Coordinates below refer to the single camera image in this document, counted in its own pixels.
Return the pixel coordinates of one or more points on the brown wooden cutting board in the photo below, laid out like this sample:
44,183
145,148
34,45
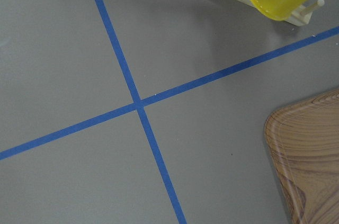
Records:
303,143

